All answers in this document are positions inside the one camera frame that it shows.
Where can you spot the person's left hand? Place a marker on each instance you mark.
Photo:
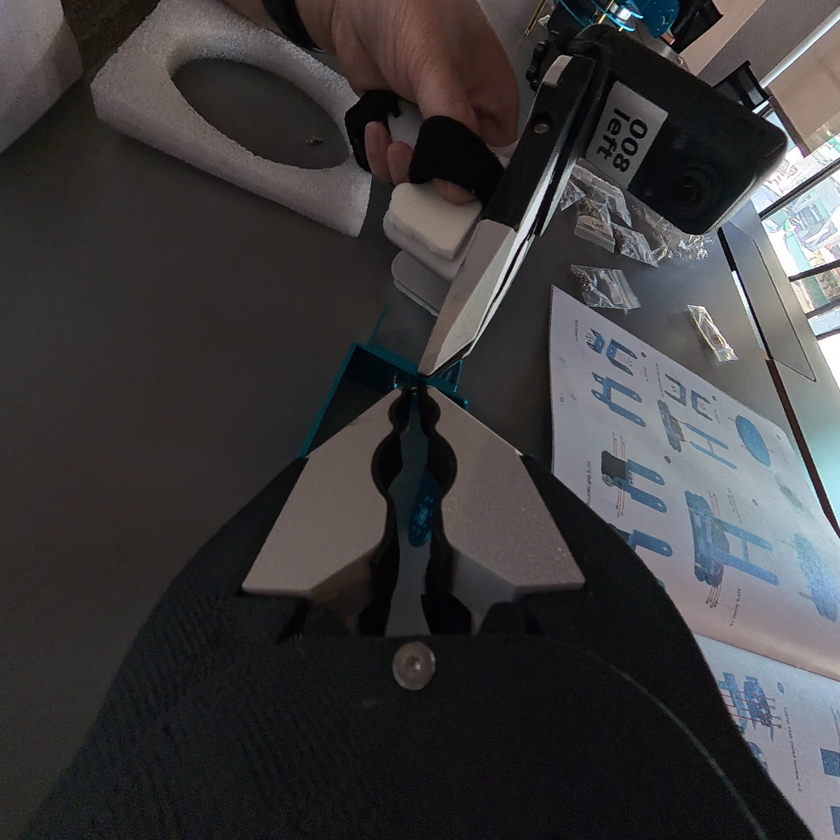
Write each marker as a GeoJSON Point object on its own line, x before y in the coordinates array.
{"type": "Point", "coordinates": [433, 52]}

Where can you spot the printed instruction sheet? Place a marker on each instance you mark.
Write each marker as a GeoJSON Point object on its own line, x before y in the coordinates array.
{"type": "Point", "coordinates": [656, 420]}
{"type": "Point", "coordinates": [787, 722]}

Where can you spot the blue metal L bracket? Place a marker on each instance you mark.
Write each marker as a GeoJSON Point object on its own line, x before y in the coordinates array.
{"type": "Point", "coordinates": [379, 328]}

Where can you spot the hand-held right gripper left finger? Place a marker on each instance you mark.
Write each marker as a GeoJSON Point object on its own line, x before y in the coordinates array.
{"type": "Point", "coordinates": [315, 525]}

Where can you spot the white foam tray oval hole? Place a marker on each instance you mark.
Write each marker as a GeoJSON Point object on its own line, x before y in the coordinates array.
{"type": "Point", "coordinates": [262, 187]}

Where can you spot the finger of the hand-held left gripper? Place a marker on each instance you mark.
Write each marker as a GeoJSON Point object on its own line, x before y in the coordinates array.
{"type": "Point", "coordinates": [459, 308]}

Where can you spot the white foam slab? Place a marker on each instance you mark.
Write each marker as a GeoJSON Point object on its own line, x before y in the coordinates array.
{"type": "Point", "coordinates": [33, 65]}

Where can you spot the pile of screw bags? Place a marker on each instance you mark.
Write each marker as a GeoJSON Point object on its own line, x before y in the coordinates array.
{"type": "Point", "coordinates": [630, 223]}

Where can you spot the clear plastic screw packet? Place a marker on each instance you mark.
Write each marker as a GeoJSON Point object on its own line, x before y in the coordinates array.
{"type": "Point", "coordinates": [712, 331]}
{"type": "Point", "coordinates": [604, 285]}

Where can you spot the blue toy robot arm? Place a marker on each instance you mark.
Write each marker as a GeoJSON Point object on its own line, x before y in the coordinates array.
{"type": "Point", "coordinates": [684, 13]}

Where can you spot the white foam block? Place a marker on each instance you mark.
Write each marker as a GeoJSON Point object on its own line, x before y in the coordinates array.
{"type": "Point", "coordinates": [420, 282]}

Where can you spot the blue metal U bracket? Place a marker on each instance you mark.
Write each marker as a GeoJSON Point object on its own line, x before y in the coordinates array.
{"type": "Point", "coordinates": [358, 377]}

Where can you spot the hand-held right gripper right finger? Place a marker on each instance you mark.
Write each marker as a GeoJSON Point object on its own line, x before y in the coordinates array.
{"type": "Point", "coordinates": [505, 525]}

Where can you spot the black wristwatch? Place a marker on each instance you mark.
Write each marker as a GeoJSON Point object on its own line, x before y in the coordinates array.
{"type": "Point", "coordinates": [295, 23]}

